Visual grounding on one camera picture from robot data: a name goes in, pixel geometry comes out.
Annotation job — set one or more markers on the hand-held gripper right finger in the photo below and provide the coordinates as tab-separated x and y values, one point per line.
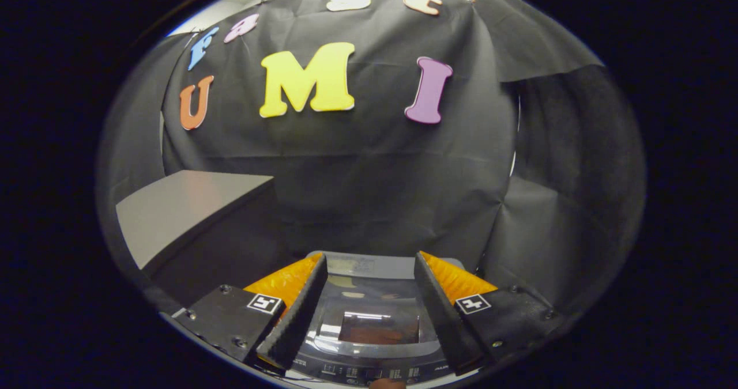
441	314

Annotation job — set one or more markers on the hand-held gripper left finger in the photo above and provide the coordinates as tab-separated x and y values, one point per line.
300	311

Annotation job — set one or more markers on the grey washing machine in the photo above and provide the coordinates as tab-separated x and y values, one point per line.
369	373

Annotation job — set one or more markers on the grey cabinet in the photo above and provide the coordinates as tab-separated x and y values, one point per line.
179	210

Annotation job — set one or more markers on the black backdrop cloth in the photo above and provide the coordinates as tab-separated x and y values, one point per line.
369	164

